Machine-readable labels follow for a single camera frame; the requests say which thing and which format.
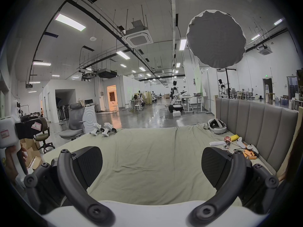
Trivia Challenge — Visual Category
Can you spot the pile of cartons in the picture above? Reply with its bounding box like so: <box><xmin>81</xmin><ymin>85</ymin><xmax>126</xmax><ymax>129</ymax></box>
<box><xmin>20</xmin><ymin>138</ymin><xmax>43</xmax><ymax>170</ymax></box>

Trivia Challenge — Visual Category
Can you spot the grey office chair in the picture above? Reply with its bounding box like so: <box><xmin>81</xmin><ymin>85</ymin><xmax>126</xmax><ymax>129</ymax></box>
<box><xmin>59</xmin><ymin>103</ymin><xmax>86</xmax><ymax>140</ymax></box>

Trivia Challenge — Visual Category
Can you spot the white standing table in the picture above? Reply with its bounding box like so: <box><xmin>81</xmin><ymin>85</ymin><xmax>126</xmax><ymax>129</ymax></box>
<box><xmin>182</xmin><ymin>94</ymin><xmax>209</xmax><ymax>114</ymax></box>

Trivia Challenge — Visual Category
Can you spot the white humanoid robot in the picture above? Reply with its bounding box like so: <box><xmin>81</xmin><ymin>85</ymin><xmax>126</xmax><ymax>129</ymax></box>
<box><xmin>169</xmin><ymin>80</ymin><xmax>188</xmax><ymax>113</ymax></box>

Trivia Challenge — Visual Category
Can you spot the bed with pale green sheet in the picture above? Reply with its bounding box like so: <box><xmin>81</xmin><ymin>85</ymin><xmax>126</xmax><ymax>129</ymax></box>
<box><xmin>41</xmin><ymin>122</ymin><xmax>277</xmax><ymax>206</ymax></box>

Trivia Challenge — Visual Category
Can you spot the dark office chair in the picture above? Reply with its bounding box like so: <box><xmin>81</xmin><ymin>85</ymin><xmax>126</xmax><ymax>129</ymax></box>
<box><xmin>34</xmin><ymin>117</ymin><xmax>55</xmax><ymax>154</ymax></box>

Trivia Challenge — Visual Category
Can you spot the spare hand-held gripper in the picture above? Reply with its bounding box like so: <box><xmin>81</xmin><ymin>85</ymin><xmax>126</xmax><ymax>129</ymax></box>
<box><xmin>102</xmin><ymin>122</ymin><xmax>118</xmax><ymax>137</ymax></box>
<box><xmin>91</xmin><ymin>123</ymin><xmax>104</xmax><ymax>137</ymax></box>

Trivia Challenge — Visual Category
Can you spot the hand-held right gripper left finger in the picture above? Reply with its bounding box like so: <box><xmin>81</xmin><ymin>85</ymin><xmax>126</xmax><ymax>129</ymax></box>
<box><xmin>24</xmin><ymin>146</ymin><xmax>116</xmax><ymax>227</ymax></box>

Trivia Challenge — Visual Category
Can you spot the round grey softbox lamp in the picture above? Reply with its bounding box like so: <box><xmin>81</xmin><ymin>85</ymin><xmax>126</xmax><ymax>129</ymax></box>
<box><xmin>186</xmin><ymin>9</ymin><xmax>247</xmax><ymax>99</ymax></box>

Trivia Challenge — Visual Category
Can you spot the white hand controller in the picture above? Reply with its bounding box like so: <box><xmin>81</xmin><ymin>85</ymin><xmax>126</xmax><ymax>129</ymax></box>
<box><xmin>236</xmin><ymin>137</ymin><xmax>259</xmax><ymax>156</ymax></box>

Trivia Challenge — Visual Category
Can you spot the white headset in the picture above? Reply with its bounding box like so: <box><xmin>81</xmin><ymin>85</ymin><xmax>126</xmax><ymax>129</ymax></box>
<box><xmin>208</xmin><ymin>118</ymin><xmax>228</xmax><ymax>135</ymax></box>

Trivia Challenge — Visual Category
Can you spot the person's left hand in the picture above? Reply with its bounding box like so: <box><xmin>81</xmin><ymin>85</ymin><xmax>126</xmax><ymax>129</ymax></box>
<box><xmin>4</xmin><ymin>142</ymin><xmax>28</xmax><ymax>183</ymax></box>

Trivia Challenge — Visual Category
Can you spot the grey padded headboard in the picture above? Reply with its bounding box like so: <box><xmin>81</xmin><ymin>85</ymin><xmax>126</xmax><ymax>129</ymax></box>
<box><xmin>214</xmin><ymin>97</ymin><xmax>299</xmax><ymax>176</ymax></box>

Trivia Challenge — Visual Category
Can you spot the orange tool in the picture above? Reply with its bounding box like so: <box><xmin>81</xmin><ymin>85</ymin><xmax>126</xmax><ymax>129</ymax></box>
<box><xmin>243</xmin><ymin>150</ymin><xmax>258</xmax><ymax>160</ymax></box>

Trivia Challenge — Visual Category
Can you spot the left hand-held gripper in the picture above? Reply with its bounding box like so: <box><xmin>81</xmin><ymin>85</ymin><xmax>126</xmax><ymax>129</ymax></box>
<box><xmin>0</xmin><ymin>117</ymin><xmax>42</xmax><ymax>177</ymax></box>

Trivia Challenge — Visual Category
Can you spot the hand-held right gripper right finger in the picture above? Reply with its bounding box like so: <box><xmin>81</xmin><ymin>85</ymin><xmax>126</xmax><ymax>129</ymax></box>
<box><xmin>187</xmin><ymin>147</ymin><xmax>280</xmax><ymax>227</ymax></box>

